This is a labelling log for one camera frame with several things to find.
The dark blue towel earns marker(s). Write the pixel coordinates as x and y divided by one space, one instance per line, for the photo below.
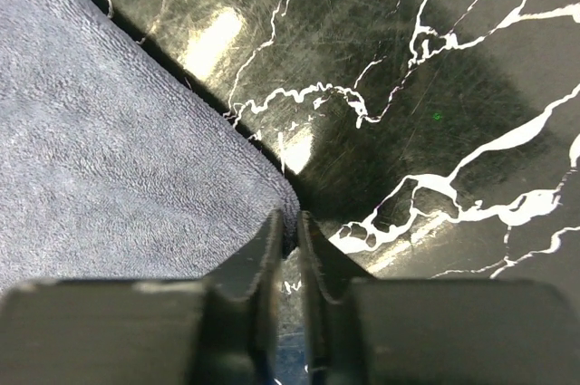
109 166

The black marbled table mat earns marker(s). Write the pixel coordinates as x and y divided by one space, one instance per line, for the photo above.
428 139

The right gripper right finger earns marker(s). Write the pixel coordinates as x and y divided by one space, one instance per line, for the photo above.
360 329

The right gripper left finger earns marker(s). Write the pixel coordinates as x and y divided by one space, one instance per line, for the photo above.
218 329

